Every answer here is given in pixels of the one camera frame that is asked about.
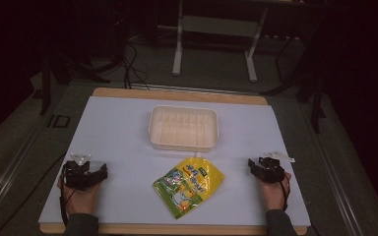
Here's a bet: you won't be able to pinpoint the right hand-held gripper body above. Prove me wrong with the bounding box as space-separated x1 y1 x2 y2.
254 150 296 185

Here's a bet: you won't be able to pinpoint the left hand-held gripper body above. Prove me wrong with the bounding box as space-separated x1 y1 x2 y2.
61 152 103 192

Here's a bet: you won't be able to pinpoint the yellow spout pouch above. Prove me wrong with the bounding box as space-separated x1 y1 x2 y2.
152 152 226 220

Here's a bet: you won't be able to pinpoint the cream plastic tray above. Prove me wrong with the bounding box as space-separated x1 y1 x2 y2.
148 104 220 153

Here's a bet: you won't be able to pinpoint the person's left hand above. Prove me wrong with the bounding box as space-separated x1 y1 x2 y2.
57 176 102 217

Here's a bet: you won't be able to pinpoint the person's right hand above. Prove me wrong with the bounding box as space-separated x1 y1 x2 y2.
256 171 292 212

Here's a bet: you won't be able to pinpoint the white mat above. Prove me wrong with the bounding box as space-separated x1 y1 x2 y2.
38 95 311 228

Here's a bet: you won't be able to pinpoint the black tripod stand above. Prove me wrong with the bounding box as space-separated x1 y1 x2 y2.
262 13 329 135

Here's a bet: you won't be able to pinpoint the white metal stand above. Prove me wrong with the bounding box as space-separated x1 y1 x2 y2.
171 0 270 83

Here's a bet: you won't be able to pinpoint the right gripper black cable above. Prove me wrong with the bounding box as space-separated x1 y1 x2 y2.
275 165 292 212

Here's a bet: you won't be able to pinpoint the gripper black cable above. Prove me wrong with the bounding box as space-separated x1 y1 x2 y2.
275 165 292 212
58 173 77 227

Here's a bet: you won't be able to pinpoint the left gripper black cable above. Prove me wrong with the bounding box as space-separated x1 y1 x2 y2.
58 173 77 227

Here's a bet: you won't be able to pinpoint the black floor cables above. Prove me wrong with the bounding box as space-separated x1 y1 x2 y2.
121 38 152 91

